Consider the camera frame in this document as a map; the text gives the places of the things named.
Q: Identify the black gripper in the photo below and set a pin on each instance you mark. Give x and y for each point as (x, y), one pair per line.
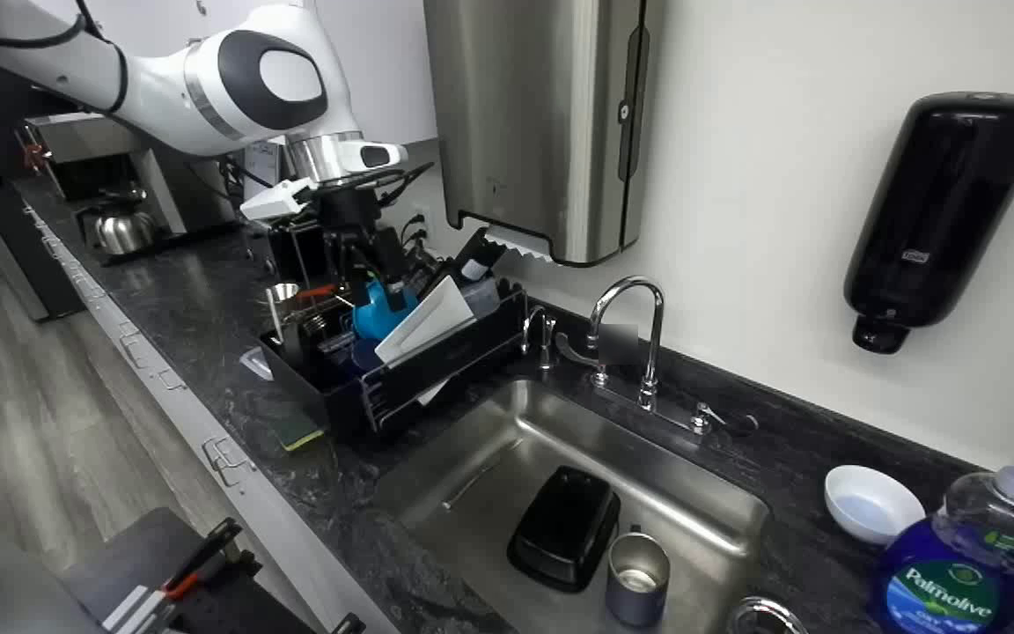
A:
(351, 210)

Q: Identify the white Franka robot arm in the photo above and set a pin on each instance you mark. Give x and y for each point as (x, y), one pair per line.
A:
(236, 82)

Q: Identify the blue steel tumbler cup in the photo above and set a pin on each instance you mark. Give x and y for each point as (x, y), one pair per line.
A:
(636, 583)

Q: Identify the black plastic dish rack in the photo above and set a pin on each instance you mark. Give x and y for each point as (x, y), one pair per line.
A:
(414, 389)

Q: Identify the steel paper towel dispenser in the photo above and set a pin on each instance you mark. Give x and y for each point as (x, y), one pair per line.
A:
(531, 119)

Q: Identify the green yellow sponge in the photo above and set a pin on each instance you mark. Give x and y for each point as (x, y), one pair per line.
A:
(301, 431)

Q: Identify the steel kettle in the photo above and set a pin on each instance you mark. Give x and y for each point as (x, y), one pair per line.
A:
(122, 229)

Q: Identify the steel coffee brewer machine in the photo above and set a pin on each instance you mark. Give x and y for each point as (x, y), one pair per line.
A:
(122, 144)

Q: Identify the stainless steel sink basin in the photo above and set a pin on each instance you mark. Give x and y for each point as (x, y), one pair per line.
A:
(494, 469)

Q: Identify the chrome sink faucet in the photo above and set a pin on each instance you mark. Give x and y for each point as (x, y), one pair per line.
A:
(651, 340)

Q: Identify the black plastic food container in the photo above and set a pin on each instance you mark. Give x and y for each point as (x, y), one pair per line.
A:
(565, 531)

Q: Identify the small white bowl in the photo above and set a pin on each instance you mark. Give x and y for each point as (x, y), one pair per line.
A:
(870, 505)

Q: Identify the Palmolive dish soap bottle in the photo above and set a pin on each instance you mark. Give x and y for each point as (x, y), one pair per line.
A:
(953, 576)

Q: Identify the black wall soap dispenser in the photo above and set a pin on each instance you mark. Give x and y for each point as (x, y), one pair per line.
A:
(940, 213)

